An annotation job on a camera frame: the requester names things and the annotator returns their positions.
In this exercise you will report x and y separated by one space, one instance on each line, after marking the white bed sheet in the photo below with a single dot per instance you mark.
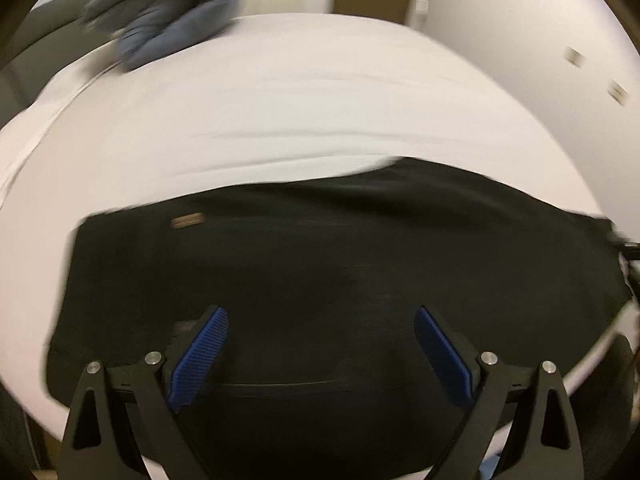
280 110

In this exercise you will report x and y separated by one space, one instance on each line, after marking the white wall switch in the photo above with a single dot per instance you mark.
421 6

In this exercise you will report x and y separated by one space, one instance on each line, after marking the wall outlet plate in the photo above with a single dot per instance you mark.
618 92
575 56

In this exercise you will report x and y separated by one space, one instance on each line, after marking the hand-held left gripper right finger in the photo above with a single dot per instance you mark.
442 360

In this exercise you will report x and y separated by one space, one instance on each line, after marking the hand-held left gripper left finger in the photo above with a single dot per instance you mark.
197 360

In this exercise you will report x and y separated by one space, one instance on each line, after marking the black pants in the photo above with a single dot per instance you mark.
320 280

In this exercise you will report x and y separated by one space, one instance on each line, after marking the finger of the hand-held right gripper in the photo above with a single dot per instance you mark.
631 260

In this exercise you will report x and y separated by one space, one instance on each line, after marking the blue-grey crumpled garment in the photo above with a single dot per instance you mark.
165 15

